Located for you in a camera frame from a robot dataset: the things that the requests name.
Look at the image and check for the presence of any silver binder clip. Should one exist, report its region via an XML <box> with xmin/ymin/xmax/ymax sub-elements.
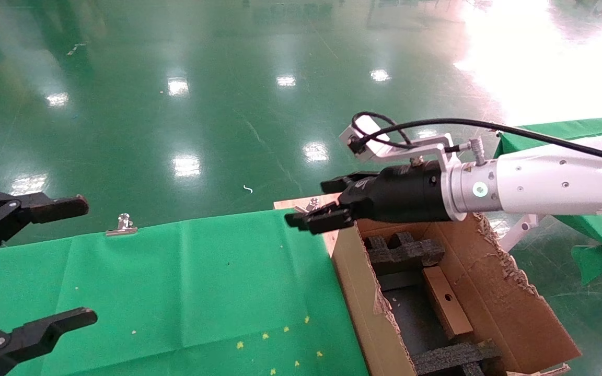
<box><xmin>105</xmin><ymin>213</ymin><xmax>138</xmax><ymax>237</ymax></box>
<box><xmin>295</xmin><ymin>197</ymin><xmax>321</xmax><ymax>215</ymax></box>

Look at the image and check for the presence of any black foam insert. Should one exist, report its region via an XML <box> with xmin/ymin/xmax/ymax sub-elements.
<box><xmin>362</xmin><ymin>231</ymin><xmax>446</xmax><ymax>276</ymax></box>
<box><xmin>411</xmin><ymin>338</ymin><xmax>503</xmax><ymax>376</ymax></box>

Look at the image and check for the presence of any small brown cardboard box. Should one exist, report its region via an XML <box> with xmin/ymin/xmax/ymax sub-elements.
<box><xmin>422</xmin><ymin>265</ymin><xmax>475</xmax><ymax>340</ymax></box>

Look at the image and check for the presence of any large open brown carton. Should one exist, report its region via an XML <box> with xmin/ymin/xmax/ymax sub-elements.
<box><xmin>331</xmin><ymin>211</ymin><xmax>583</xmax><ymax>376</ymax></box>

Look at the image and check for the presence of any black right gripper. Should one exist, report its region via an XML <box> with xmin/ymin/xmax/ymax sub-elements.
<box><xmin>284</xmin><ymin>159</ymin><xmax>454</xmax><ymax>237</ymax></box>

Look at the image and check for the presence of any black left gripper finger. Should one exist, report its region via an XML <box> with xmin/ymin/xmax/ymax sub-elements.
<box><xmin>0</xmin><ymin>308</ymin><xmax>98</xmax><ymax>376</ymax></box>
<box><xmin>0</xmin><ymin>192</ymin><xmax>90</xmax><ymax>264</ymax></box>

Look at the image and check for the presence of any large green table cloth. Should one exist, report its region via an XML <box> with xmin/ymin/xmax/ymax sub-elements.
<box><xmin>0</xmin><ymin>208</ymin><xmax>369</xmax><ymax>376</ymax></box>

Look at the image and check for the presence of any dark foam bottom sheet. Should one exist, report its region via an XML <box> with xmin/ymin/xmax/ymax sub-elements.
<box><xmin>379</xmin><ymin>272</ymin><xmax>440</xmax><ymax>356</ymax></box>

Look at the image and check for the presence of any white table leg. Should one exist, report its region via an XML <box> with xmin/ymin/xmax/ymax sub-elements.
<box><xmin>499</xmin><ymin>213</ymin><xmax>539</xmax><ymax>254</ymax></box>

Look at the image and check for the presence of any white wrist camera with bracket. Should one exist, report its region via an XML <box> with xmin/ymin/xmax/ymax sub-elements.
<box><xmin>339</xmin><ymin>115</ymin><xmax>456</xmax><ymax>163</ymax></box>

